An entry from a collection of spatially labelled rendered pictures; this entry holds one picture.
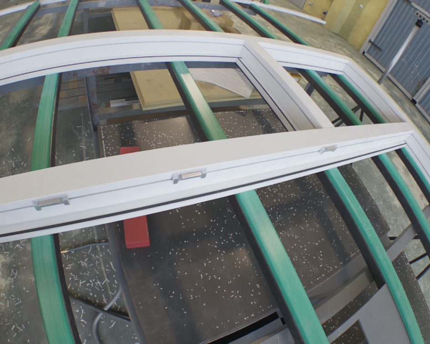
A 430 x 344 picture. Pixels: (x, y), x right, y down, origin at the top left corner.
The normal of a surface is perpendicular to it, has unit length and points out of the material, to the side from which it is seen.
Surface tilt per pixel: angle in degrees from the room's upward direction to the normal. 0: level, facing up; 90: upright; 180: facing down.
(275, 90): 90
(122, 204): 0
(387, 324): 0
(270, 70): 90
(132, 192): 90
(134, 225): 0
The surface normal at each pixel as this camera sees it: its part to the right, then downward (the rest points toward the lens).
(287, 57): 0.37, 0.81
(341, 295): 0.25, -0.57
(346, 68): -0.90, 0.18
